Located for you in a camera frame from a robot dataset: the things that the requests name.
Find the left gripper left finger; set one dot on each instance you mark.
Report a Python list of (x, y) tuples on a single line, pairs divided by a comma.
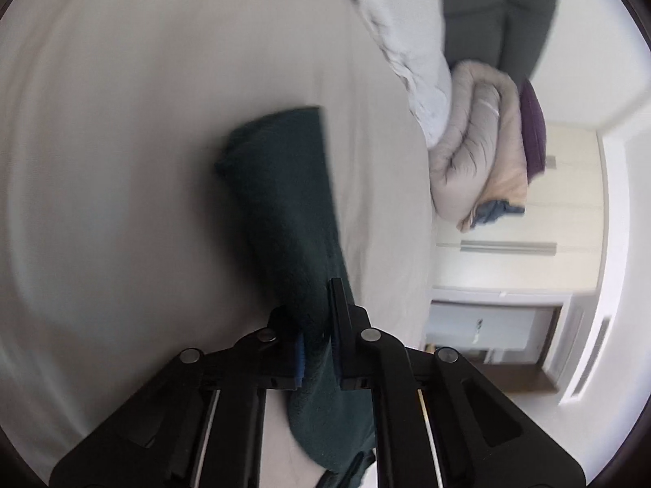
[(196, 423)]

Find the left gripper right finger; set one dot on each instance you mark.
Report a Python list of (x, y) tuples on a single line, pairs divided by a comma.
[(439, 422)]

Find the dark green knit garment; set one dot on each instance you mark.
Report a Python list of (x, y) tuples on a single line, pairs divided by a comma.
[(275, 172)]

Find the dark framed door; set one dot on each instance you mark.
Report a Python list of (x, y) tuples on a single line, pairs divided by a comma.
[(507, 343)]

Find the white bed sheet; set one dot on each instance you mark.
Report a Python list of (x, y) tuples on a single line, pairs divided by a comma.
[(114, 249)]

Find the cream wardrobe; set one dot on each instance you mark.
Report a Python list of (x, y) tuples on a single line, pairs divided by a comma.
[(554, 247)]

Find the blue grey folded cloth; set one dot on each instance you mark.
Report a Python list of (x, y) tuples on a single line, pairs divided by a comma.
[(493, 210)]

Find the folded beige duvet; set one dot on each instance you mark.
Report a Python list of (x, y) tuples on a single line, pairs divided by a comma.
[(480, 156)]

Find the purple pillow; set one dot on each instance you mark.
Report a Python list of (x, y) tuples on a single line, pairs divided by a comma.
[(533, 131)]

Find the dark grey upholstered headboard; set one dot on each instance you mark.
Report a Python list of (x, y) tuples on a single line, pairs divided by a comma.
[(508, 35)]

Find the white pillow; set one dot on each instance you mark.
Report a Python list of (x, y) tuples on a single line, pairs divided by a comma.
[(411, 35)]

